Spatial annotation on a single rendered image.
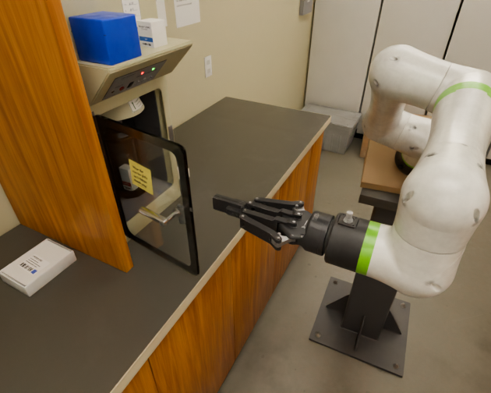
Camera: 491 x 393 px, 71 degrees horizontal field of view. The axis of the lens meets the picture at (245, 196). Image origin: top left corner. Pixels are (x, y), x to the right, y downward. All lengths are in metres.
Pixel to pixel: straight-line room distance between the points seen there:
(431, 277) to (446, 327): 1.77
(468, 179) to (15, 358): 0.98
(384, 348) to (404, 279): 1.53
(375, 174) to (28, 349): 1.25
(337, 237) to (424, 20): 3.21
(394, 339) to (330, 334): 0.34
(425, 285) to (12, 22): 0.88
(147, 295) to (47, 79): 0.59
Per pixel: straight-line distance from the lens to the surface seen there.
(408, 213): 0.52
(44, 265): 1.16
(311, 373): 1.95
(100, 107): 0.98
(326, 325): 2.09
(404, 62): 0.89
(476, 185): 0.52
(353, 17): 3.75
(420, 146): 1.25
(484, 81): 0.86
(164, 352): 1.10
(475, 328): 2.42
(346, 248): 0.58
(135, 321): 0.98
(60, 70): 0.82
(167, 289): 1.02
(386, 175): 1.46
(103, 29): 0.84
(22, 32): 0.87
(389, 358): 2.08
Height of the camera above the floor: 1.72
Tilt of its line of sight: 36 degrees down
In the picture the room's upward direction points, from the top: straight up
